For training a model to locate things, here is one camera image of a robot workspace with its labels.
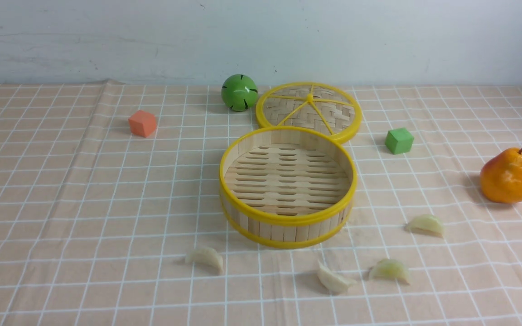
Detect green foam cube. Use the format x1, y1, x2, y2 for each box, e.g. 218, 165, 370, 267
385, 127, 415, 155

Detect white dumpling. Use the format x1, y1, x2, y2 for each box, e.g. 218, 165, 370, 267
184, 246, 224, 274
317, 262, 357, 293

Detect orange yellow toy pear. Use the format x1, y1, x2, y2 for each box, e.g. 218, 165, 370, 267
480, 147, 522, 204

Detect bamboo steamer tray yellow rim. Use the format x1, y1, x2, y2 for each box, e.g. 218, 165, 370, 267
219, 126, 358, 249

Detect woven bamboo steamer lid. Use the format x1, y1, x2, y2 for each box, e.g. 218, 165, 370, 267
255, 81, 363, 144

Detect orange foam cube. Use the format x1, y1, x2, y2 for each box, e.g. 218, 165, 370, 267
128, 110, 158, 138

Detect green ball black stripes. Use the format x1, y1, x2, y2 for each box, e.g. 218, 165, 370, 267
221, 74, 258, 112

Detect peach checkered tablecloth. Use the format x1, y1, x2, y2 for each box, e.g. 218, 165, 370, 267
0, 81, 522, 326

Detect pale green dumpling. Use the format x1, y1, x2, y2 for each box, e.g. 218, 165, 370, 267
405, 214, 444, 239
368, 259, 411, 285

